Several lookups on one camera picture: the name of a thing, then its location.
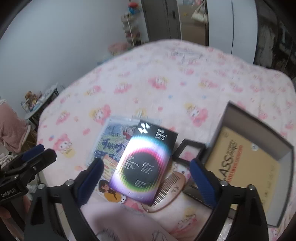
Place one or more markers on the grey door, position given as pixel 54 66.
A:
pixel 159 20

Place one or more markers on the black cardboard box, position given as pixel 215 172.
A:
pixel 254 129

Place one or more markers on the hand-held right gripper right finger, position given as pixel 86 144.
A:
pixel 203 180

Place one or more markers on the wooden comb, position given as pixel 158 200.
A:
pixel 171 187

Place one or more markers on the pink basket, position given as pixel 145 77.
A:
pixel 118 48

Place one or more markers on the black rainbow screen protector packet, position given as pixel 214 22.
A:
pixel 143 162

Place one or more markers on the pink garment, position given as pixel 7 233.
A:
pixel 12 127

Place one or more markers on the small black frame box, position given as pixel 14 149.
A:
pixel 188 150

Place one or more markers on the person's left hand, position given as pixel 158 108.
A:
pixel 7 211

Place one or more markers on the dark grey wallet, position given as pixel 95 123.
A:
pixel 192 191

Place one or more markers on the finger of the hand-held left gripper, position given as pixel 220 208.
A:
pixel 34 153
pixel 44 160

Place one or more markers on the red and blue toy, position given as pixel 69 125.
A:
pixel 134 8

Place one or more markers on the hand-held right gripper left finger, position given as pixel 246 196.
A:
pixel 90 183

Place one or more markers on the small side table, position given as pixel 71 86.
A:
pixel 41 104

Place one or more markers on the beige handbag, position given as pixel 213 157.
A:
pixel 199 14

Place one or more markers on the pink printed cloth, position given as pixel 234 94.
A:
pixel 129 222

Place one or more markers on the pink printed blanket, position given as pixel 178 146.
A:
pixel 161 88

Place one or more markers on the brown plush toy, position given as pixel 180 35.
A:
pixel 29 96

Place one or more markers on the cluttered storage shelf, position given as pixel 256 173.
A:
pixel 272 44

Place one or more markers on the cartoon bead kit packet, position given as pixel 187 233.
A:
pixel 111 136

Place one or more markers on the white shelf rack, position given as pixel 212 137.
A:
pixel 131 30

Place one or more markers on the sticker sheet pack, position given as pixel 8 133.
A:
pixel 108 190

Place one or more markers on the white wardrobe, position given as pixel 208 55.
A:
pixel 231 30

